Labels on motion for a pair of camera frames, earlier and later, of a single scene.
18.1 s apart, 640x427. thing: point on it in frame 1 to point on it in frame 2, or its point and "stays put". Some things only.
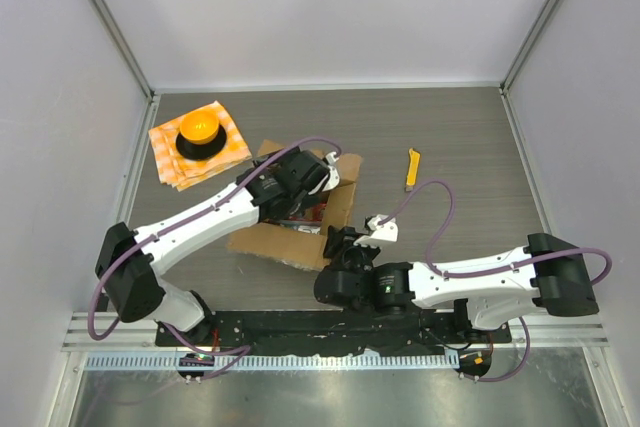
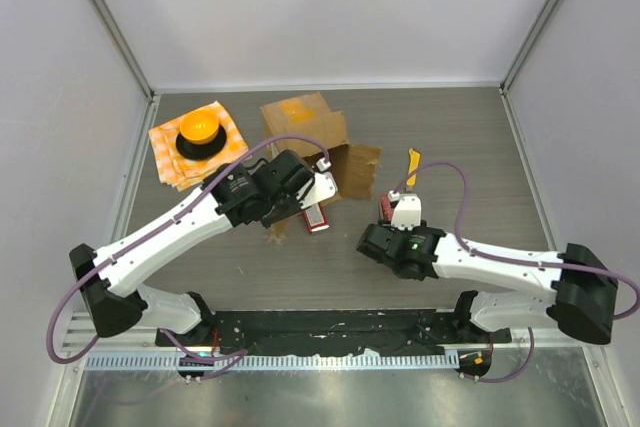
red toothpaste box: x=309 y=220 to x=386 y=208
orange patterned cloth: x=182 y=172 stays put
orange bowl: x=199 y=126 stays put
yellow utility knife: x=414 y=158 stays put
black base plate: x=282 y=332 stays put
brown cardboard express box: x=298 y=237 to x=308 y=114
